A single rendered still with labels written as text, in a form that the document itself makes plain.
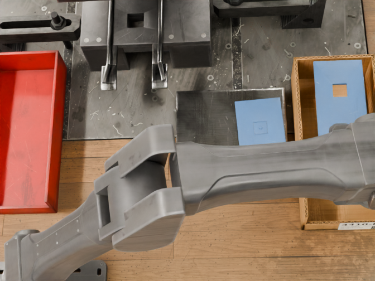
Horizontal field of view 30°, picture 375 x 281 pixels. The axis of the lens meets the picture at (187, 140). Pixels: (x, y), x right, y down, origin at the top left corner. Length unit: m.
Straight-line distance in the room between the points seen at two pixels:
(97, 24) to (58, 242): 0.41
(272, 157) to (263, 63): 0.49
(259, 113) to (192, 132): 0.11
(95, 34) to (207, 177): 0.50
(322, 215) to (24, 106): 0.50
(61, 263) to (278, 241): 0.35
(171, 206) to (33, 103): 0.56
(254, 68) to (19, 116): 0.39
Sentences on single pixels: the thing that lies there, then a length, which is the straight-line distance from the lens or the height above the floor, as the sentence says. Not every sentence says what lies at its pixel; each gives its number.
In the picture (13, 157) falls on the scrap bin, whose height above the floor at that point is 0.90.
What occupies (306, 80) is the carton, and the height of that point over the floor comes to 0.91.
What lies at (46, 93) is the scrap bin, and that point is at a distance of 1.16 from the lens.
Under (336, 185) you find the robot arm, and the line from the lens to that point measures 0.69.
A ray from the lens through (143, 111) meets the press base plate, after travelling 1.12.
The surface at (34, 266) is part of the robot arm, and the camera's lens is 0.88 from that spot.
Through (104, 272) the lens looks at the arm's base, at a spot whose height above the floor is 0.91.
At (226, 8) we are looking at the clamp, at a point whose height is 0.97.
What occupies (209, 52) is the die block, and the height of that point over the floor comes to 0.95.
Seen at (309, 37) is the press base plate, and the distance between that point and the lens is 1.17.
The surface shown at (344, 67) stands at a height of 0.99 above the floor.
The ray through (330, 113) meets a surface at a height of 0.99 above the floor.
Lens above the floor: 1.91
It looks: 68 degrees down
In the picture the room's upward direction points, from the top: 11 degrees counter-clockwise
